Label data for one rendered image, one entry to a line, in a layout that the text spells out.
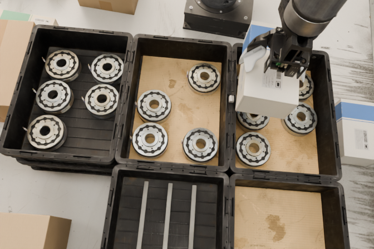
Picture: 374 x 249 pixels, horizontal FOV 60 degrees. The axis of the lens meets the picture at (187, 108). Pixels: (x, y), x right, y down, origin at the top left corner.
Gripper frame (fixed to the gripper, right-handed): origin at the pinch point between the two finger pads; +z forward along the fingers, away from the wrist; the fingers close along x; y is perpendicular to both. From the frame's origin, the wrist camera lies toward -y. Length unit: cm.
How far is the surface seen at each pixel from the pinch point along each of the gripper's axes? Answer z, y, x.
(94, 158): 17.5, 25.4, -38.5
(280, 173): 17.5, 20.7, 9.6
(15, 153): 18, 28, -58
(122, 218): 28, 38, -29
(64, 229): 35, 44, -46
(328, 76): 19.1, -11.5, 22.8
